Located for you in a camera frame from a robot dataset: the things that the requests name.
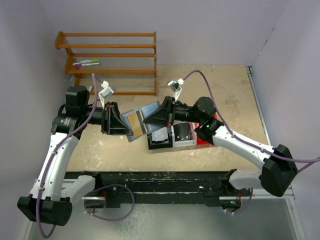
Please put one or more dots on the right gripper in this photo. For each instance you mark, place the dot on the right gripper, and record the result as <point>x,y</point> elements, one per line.
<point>170,111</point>

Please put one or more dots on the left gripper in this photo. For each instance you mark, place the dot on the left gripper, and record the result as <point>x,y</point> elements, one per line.
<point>107,118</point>

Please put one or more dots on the grey card holder wallet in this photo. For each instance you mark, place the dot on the grey card holder wallet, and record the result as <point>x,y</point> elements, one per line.
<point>145,110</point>

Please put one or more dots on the gold card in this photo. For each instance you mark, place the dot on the gold card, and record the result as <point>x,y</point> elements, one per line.
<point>135,120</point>

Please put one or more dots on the black plastic bin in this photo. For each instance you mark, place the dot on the black plastic bin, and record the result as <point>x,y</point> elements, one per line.
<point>160,145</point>

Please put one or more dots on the white plastic bin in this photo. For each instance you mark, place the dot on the white plastic bin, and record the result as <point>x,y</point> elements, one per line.
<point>189,143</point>

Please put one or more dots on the red plastic bin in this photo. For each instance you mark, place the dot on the red plastic bin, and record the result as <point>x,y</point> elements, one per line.
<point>201,140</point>

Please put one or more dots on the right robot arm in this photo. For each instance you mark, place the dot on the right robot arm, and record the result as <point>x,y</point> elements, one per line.
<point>275,168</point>

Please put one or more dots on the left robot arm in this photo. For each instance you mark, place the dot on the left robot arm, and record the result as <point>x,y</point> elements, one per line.
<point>48,202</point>

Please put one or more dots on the white VIP cards pile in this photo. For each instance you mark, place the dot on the white VIP cards pile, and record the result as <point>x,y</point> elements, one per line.
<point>160,135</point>

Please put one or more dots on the black cards pile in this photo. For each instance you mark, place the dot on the black cards pile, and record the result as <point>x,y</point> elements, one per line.
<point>182,132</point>

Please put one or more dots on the green marker pen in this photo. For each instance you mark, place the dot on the green marker pen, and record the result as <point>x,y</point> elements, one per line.
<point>89,61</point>

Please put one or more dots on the pink marker pen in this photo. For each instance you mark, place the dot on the pink marker pen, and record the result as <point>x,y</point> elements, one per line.
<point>86,64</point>

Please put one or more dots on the wooden shelf rack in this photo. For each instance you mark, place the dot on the wooden shelf rack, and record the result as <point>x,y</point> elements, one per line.
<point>122,54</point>

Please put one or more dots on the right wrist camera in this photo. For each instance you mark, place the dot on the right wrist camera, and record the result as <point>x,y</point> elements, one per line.
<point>176,87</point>

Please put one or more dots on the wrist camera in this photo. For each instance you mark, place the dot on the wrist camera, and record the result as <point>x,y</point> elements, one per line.
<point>176,87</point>
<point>105,93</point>

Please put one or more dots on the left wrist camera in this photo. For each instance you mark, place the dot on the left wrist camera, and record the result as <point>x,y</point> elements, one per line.
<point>105,93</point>

